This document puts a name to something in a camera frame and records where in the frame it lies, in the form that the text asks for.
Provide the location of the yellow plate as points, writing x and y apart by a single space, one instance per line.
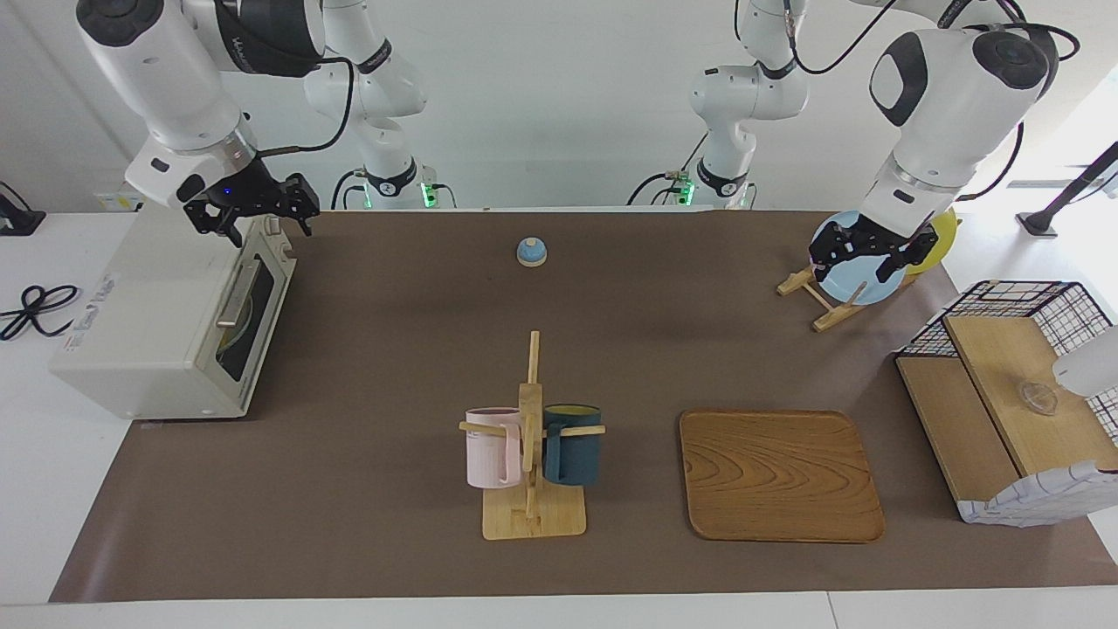
943 238

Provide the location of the glass oven door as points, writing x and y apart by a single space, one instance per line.
262 301

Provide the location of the small blue lid wooden knob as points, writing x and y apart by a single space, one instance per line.
532 253

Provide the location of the wooden mug rack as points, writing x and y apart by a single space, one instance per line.
533 515

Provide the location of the white checkered cloth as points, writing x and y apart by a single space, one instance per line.
1048 498

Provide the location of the pink mug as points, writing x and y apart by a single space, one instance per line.
489 450

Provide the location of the white rounded object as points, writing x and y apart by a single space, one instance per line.
1092 367

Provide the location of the cream toaster oven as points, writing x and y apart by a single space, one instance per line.
148 288

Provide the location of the light blue plate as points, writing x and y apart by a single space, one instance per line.
860 286

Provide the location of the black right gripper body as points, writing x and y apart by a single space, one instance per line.
249 194

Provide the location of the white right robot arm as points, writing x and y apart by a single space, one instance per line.
157 70

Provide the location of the white power strip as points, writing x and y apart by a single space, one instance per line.
118 203

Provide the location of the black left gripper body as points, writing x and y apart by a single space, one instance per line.
869 238

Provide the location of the brown wooden tray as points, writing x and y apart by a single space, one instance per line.
777 476

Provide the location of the brown table mat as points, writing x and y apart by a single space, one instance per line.
393 306

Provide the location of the dark blue mug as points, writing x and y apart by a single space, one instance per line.
572 450

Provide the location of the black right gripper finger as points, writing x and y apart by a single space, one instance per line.
234 236
304 222

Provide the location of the small clear glass cup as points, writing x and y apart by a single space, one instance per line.
1038 398

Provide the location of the black clamp stand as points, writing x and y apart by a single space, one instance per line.
17 223

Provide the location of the black angled stand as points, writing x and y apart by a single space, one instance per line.
1039 223

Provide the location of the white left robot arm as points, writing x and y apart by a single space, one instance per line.
952 96

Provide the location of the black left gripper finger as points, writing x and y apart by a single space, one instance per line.
823 266
895 269

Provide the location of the wooden plate rack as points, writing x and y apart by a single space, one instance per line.
825 318

